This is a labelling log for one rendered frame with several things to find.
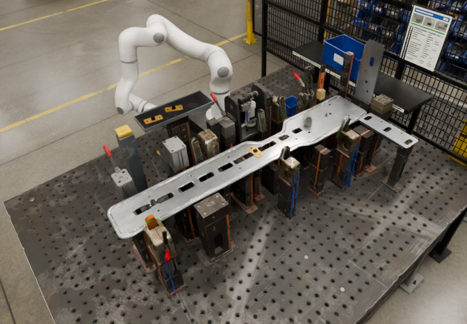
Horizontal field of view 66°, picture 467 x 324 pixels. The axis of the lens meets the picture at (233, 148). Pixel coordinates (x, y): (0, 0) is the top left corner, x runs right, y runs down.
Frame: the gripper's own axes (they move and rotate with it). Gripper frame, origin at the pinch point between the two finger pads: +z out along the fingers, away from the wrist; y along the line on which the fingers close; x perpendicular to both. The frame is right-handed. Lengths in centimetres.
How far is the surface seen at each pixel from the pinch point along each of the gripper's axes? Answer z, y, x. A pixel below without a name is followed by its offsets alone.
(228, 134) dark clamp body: 37.0, 24.4, -8.4
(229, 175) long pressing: 48, 26, -31
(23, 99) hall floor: -210, -175, 69
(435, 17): 97, 85, 70
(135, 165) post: 5.7, 6.9, -39.4
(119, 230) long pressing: 23, 19, -75
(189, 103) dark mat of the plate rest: 13.4, 30.1, -8.4
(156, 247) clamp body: 40, 30, -78
